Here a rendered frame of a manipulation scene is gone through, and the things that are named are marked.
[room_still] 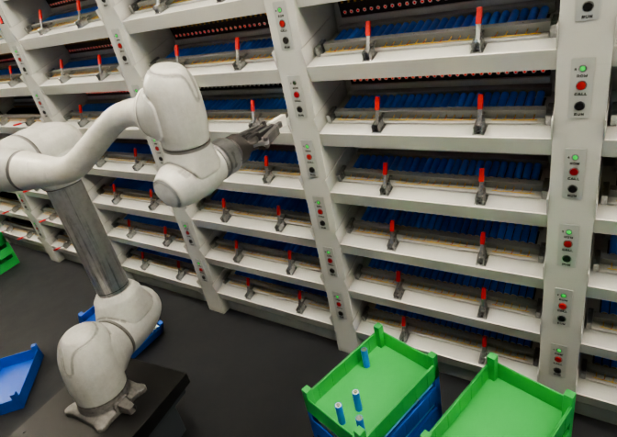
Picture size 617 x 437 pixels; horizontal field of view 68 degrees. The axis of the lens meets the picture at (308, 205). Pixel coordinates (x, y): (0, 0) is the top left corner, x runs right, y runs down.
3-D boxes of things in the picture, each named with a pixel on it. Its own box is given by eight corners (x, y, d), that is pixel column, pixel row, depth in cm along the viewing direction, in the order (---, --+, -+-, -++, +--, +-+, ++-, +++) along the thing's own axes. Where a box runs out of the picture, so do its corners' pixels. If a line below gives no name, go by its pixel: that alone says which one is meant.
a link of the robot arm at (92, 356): (61, 406, 138) (32, 349, 128) (101, 361, 153) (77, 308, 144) (106, 412, 133) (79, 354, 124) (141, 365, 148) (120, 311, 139)
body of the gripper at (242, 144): (220, 166, 114) (243, 151, 121) (246, 169, 110) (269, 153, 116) (211, 138, 111) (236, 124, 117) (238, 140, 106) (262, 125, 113)
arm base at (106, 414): (110, 439, 131) (104, 425, 129) (63, 414, 142) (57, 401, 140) (157, 392, 145) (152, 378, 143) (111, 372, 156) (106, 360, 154)
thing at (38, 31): (112, 37, 162) (87, -3, 153) (25, 50, 195) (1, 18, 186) (149, 10, 173) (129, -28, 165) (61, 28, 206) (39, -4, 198)
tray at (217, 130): (297, 145, 142) (286, 119, 136) (165, 140, 174) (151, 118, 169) (325, 107, 153) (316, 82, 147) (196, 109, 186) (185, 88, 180)
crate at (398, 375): (364, 458, 106) (360, 436, 102) (306, 409, 120) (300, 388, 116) (439, 375, 122) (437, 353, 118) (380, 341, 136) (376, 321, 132)
